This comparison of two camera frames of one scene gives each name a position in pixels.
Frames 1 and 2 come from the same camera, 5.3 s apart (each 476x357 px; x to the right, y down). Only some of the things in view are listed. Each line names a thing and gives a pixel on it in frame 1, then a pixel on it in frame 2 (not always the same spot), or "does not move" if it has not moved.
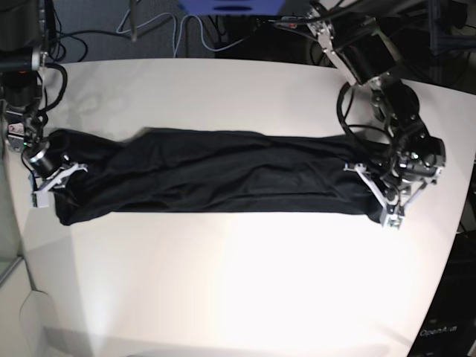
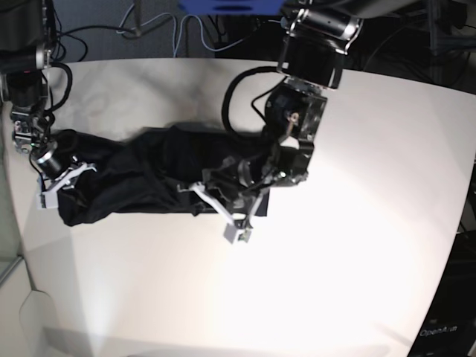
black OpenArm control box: [449, 328] does not move
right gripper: [393, 212] -> [238, 187]
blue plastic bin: [232, 7] does not move
